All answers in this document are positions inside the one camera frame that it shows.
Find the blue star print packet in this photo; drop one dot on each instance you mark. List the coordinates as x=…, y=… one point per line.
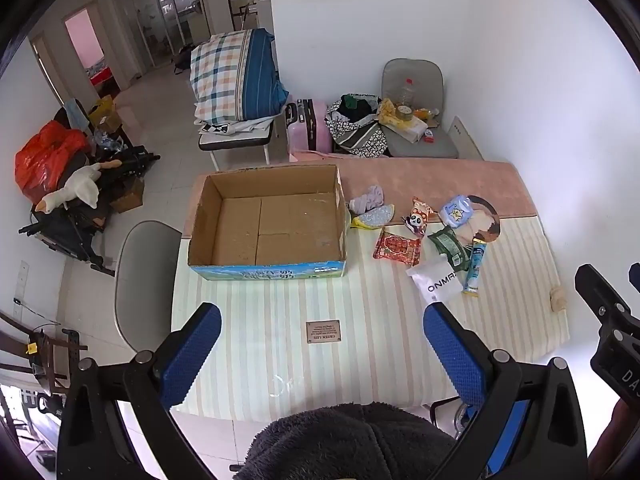
x=456, y=211

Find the yellow silver packet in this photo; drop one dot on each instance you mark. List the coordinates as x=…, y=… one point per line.
x=375, y=216

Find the striped pink cat-print mat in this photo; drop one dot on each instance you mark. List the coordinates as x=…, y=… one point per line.
x=350, y=310

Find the blue tube packet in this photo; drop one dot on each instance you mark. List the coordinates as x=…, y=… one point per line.
x=474, y=270

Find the yellow plastic bag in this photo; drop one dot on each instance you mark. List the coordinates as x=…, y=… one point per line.
x=386, y=109

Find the red snack packet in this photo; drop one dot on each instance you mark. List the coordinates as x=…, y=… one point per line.
x=396, y=247

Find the white leaning panel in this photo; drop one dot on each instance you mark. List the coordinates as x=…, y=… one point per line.
x=465, y=140

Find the pink suitcase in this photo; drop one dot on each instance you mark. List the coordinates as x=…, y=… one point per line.
x=312, y=125

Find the yellow box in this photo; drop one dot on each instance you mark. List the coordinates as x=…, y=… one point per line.
x=105, y=110

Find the grey cushioned chair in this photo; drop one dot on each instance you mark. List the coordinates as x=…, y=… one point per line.
x=415, y=72

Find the person's dark fleece clothing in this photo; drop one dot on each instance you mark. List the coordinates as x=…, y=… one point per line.
x=340, y=445

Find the metal frame stool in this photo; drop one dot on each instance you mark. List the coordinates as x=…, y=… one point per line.
x=235, y=142

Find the white folded sheet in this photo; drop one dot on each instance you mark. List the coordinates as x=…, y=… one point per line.
x=240, y=125

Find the red plastic bag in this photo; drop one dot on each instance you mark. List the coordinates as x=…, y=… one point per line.
x=45, y=160

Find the patterned tote bag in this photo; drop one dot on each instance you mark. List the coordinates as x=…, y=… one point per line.
x=357, y=135

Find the grey round-back chair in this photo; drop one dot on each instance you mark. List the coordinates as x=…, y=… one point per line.
x=145, y=280

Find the white packet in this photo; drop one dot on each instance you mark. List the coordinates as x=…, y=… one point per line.
x=435, y=282

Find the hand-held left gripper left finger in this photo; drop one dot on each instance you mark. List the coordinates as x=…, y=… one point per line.
x=192, y=355

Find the person's right forearm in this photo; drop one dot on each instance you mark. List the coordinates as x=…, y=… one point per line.
x=617, y=445

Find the orange packets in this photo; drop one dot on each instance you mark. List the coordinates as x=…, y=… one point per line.
x=425, y=112

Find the white goose plush toy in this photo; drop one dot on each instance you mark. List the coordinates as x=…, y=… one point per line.
x=80, y=185

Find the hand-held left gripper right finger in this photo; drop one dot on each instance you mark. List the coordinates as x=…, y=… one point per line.
x=452, y=355

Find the blue cloth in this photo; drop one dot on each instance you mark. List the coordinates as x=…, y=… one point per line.
x=76, y=115

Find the brown tape roll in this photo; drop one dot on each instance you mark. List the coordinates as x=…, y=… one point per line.
x=400, y=116

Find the black bag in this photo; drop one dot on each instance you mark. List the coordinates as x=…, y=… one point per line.
x=185, y=59

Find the brown cardboard box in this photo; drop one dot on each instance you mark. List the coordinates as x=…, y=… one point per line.
x=127, y=200

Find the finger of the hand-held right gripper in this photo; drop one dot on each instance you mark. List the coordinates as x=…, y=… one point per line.
x=592, y=287

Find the clear plastic bottle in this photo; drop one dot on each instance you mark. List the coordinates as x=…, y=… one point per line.
x=407, y=95

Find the small red box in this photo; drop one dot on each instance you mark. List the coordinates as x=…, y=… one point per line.
x=428, y=136

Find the plaid bedding bundle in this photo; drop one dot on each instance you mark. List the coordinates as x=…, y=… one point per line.
x=225, y=75

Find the white flat box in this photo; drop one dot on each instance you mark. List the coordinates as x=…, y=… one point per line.
x=411, y=132

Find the dark wooden rack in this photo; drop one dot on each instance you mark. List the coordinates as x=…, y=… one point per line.
x=70, y=350

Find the purple sock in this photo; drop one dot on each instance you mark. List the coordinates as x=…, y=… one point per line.
x=367, y=199

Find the panda print snack packet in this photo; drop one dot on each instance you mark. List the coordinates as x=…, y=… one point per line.
x=417, y=220

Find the glass sliding door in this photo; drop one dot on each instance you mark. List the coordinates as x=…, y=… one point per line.
x=150, y=25

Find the black folded stroller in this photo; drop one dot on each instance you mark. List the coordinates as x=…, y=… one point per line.
x=75, y=230

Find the green packet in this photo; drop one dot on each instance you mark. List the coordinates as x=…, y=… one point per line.
x=447, y=245

